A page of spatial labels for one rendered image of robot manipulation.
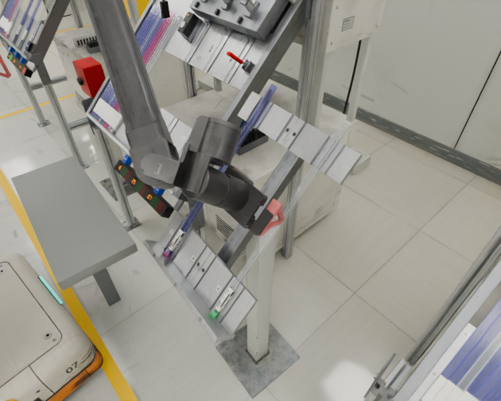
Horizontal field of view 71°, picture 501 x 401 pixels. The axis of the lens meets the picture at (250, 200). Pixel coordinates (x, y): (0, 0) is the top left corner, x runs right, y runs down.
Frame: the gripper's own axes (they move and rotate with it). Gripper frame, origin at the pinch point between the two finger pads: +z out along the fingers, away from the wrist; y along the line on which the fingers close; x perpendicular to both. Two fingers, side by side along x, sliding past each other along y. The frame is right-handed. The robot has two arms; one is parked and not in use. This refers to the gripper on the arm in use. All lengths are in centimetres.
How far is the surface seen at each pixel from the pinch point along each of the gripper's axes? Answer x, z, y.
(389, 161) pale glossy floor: -45, 184, 57
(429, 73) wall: -104, 171, 65
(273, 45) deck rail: -35, 19, 41
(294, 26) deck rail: -43, 23, 42
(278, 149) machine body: -10, 61, 50
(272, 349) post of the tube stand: 59, 78, 8
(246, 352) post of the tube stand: 65, 72, 14
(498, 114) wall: -99, 180, 18
